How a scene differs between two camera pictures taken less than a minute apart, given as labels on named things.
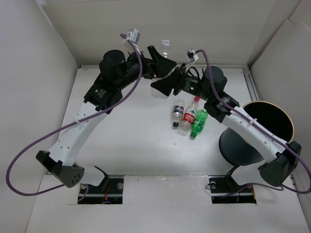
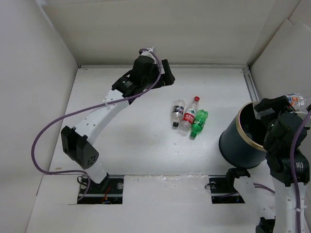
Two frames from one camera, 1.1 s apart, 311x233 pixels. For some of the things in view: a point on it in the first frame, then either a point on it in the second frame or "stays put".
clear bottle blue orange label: (165, 51) to (297, 101)
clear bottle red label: (189, 118) stays put
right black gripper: (166, 84) to (280, 104)
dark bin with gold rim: (236, 152) stays put
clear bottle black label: (177, 113) stays put
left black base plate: (110, 191) stays put
